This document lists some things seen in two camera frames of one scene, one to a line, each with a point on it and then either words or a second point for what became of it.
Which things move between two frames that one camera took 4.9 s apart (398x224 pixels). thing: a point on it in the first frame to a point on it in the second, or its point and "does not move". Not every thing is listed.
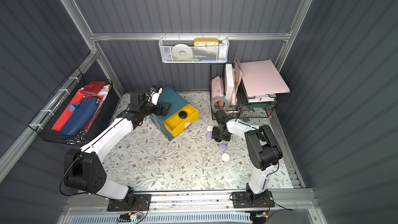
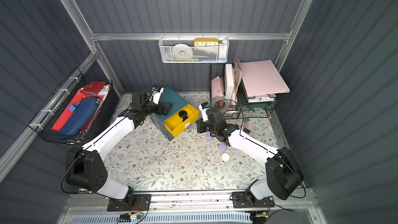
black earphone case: (183, 114) does not move
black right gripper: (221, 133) to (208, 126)
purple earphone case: (223, 148) does not move
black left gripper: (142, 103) does not move
